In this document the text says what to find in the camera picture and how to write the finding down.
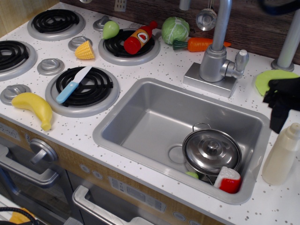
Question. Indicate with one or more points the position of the silver stove knob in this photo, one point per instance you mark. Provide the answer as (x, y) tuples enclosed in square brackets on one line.
[(12, 91), (50, 67), (98, 25), (75, 42)]

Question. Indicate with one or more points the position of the green toy pear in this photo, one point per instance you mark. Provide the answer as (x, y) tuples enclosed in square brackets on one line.
[(110, 30)]

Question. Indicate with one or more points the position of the silver stove knob back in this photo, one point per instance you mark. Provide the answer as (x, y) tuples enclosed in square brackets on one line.
[(98, 25)]

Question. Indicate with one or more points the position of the steel pot with lid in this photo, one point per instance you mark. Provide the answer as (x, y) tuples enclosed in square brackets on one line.
[(207, 150)]

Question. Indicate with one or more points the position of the front right stove burner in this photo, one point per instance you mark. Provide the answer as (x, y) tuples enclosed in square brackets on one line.
[(96, 92)]

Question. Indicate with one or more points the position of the red ketchup bottle toy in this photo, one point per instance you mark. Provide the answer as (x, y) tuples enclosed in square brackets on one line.
[(139, 38)]

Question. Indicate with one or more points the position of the blue handled toy knife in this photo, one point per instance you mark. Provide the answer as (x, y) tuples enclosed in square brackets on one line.
[(73, 84)]

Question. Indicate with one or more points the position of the silver dishwasher door handle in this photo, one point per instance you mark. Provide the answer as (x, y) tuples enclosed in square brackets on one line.
[(79, 199)]

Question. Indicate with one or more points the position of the cream detergent bottle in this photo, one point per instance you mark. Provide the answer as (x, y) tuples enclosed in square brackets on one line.
[(281, 157)]

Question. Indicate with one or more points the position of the grey hanging cylinder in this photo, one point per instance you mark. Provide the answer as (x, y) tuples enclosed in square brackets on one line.
[(184, 5)]

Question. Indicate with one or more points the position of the silver stove knob middle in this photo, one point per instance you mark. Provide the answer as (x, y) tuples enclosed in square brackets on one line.
[(50, 67)]

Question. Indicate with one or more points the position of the back right stove burner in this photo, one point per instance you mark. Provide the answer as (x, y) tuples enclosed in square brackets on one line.
[(112, 50)]

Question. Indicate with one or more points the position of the orange toy carrot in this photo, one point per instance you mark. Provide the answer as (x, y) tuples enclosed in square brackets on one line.
[(194, 44)]

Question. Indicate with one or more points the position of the back left stove burner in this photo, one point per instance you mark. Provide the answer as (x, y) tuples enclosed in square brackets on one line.
[(55, 25)]

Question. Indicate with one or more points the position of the green plastic plate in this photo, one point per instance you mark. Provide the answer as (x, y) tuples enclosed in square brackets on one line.
[(262, 80)]

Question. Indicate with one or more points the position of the red white cheese wedge toy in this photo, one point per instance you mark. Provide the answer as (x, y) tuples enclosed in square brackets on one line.
[(228, 180)]

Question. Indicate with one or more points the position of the yellow object bottom left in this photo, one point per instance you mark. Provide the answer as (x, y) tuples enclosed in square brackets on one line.
[(19, 218)]

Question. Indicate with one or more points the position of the grey metal post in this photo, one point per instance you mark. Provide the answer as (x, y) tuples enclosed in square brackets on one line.
[(292, 40)]

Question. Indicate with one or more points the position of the small green toy piece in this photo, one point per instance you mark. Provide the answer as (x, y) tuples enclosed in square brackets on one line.
[(192, 174)]

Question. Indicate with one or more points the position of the silver toy faucet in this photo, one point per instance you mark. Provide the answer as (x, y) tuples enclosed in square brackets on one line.
[(217, 74)]

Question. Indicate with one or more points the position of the silver stove knob front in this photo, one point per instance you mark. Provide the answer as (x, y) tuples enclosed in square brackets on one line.
[(12, 91)]

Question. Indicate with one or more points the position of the silver toy sink basin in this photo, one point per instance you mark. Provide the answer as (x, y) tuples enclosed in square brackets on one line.
[(150, 122)]

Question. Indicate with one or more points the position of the silver oven door handle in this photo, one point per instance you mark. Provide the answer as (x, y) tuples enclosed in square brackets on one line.
[(45, 180)]

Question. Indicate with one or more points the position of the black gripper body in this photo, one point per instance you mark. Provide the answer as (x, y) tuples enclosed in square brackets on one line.
[(283, 92)]

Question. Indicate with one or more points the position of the hanging steel ladle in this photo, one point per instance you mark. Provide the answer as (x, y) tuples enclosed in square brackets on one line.
[(206, 19)]

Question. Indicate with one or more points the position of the yellow toy corn piece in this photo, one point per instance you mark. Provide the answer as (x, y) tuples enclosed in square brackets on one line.
[(85, 51)]

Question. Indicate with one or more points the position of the front left stove burner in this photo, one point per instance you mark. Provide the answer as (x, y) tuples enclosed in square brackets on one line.
[(16, 58)]

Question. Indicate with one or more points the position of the yellow toy banana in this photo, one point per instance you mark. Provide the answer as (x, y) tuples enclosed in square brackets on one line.
[(37, 105)]

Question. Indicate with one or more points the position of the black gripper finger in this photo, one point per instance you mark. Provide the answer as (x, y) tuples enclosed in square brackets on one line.
[(279, 115)]

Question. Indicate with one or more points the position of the silver oven dial knob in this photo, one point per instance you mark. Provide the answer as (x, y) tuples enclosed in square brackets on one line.
[(42, 151)]

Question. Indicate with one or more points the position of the hanging metal spatula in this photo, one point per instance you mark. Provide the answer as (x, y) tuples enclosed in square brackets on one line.
[(120, 5)]

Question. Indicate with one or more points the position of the green toy cabbage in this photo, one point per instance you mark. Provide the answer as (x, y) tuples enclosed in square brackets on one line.
[(174, 28)]

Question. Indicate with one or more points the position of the stove burner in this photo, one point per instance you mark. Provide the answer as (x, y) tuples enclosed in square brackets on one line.
[(112, 50), (96, 92), (16, 58), (55, 25)]

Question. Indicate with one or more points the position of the silver stove knob upper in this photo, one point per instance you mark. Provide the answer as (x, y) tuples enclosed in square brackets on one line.
[(75, 42)]

